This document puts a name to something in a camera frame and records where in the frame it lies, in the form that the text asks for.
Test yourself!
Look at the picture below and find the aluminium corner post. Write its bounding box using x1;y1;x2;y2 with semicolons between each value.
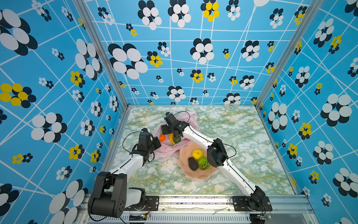
255;0;324;110
73;0;129;111

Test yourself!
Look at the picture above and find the right aluminium corner post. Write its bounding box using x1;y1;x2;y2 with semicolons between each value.
255;0;324;110

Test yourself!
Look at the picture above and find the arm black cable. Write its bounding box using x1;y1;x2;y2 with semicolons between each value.
173;111;237;159
122;131;142;155

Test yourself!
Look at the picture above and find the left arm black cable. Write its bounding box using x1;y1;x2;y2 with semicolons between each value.
122;131;142;155

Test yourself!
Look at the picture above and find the green fake kiwi half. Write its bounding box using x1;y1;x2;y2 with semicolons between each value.
198;157;211;170

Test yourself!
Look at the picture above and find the yellow fake banana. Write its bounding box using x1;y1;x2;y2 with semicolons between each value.
169;133;175;145

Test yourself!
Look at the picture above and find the orange fake carrot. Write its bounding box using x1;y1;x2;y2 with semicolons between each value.
159;134;166;142

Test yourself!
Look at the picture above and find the dark green fake avocado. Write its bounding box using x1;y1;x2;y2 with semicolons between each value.
188;157;199;171

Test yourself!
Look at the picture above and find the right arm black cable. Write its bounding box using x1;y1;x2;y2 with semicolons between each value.
173;111;237;159

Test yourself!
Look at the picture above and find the left floor aluminium rail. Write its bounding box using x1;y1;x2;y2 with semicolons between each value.
102;105;131;171

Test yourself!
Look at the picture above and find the green fake lime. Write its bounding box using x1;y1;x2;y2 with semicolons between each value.
173;135;181;144

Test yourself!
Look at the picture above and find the peach scalloped plastic bowl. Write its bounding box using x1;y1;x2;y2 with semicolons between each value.
178;142;217;180

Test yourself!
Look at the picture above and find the left aluminium corner post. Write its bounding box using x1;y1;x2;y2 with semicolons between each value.
73;0;129;111

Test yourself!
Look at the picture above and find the yellow fake pear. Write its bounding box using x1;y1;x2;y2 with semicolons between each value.
192;149;204;161

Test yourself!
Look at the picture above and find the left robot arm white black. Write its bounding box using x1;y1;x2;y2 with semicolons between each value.
88;128;161;220

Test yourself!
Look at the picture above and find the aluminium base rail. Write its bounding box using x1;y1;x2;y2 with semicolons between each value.
75;195;319;224

